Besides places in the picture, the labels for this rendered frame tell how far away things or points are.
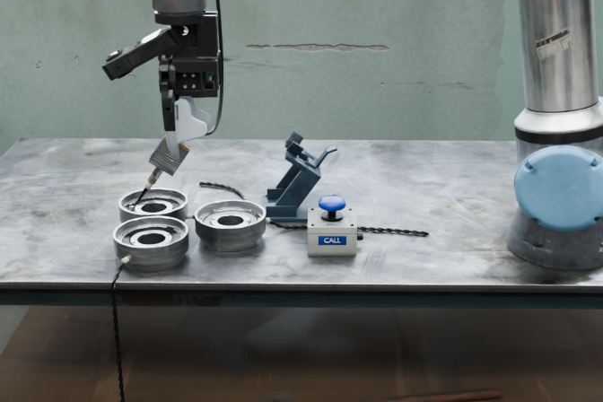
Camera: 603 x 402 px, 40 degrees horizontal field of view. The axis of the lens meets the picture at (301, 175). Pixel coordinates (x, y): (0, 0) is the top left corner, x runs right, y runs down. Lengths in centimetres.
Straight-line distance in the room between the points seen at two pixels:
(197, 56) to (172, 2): 9
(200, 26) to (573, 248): 60
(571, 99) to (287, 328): 71
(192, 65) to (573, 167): 52
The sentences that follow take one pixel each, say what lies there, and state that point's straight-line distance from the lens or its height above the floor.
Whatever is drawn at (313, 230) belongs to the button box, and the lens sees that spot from 119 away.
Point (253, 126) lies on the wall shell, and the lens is 288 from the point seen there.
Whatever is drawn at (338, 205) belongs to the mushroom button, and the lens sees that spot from 119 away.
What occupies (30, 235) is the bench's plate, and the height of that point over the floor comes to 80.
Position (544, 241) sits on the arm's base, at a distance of 122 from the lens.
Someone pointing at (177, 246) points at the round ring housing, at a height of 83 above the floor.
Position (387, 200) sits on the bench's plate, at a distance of 140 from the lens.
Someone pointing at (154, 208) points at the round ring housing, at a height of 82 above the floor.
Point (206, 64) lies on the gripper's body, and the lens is 117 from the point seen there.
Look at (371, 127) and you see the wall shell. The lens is 288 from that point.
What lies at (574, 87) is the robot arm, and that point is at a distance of 103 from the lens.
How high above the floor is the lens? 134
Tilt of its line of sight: 21 degrees down
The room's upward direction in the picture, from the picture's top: straight up
